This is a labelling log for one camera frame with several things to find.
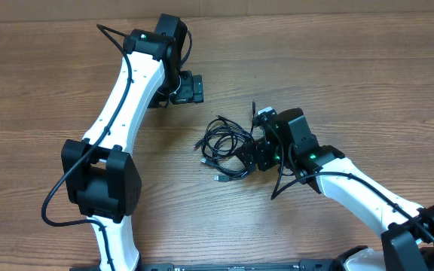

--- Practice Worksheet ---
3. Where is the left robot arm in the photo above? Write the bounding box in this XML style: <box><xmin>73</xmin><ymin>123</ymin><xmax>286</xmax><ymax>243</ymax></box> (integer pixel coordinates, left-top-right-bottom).
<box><xmin>61</xmin><ymin>14</ymin><xmax>204</xmax><ymax>270</ymax></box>

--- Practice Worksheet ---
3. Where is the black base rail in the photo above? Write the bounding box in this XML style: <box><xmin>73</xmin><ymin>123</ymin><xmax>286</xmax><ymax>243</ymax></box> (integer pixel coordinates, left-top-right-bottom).
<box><xmin>69</xmin><ymin>259</ymin><xmax>405</xmax><ymax>271</ymax></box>

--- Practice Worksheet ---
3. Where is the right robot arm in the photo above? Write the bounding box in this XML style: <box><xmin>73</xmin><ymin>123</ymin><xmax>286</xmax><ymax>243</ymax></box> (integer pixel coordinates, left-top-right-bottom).
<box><xmin>237</xmin><ymin>107</ymin><xmax>434</xmax><ymax>270</ymax></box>

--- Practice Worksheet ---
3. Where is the black USB cable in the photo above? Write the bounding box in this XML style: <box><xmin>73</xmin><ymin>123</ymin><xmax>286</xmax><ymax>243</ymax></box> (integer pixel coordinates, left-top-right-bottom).
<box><xmin>200</xmin><ymin>116</ymin><xmax>255</xmax><ymax>180</ymax></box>
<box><xmin>193</xmin><ymin>100</ymin><xmax>258</xmax><ymax>184</ymax></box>

